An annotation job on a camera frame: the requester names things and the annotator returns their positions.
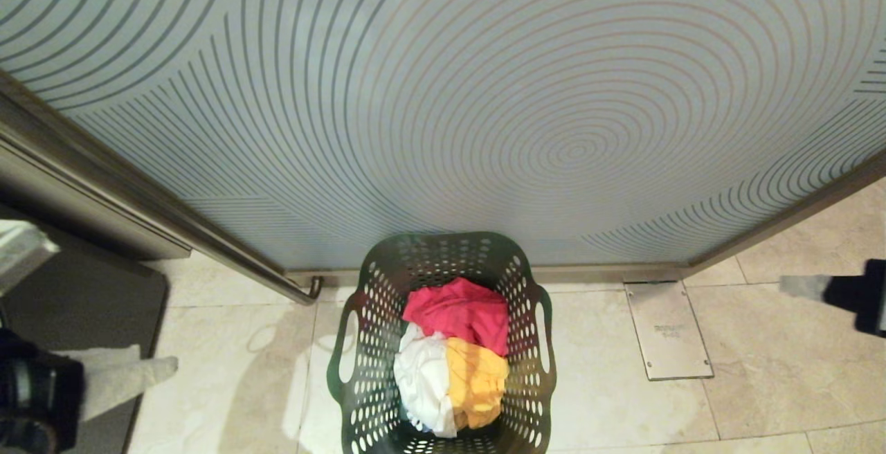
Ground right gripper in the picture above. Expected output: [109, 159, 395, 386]
[779, 258, 886, 339]

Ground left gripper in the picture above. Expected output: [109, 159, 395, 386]
[0, 328, 179, 454]

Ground dark green plastic laundry basket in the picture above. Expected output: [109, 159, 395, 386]
[327, 231, 558, 454]

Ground dark floor mat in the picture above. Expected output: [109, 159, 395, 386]
[0, 203, 171, 454]

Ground metal floor plate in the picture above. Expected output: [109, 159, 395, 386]
[623, 280, 715, 381]

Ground white garment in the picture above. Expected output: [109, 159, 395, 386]
[393, 322, 459, 439]

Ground yellow garment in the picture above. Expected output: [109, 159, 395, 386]
[445, 337, 510, 430]

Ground red garment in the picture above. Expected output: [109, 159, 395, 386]
[402, 277, 510, 357]

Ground frosted glass door with rings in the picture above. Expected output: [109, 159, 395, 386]
[0, 0, 886, 287]

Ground metal door handle bar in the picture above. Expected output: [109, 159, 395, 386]
[0, 113, 324, 306]

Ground grey metal door frame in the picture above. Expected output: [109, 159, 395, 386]
[0, 141, 192, 262]

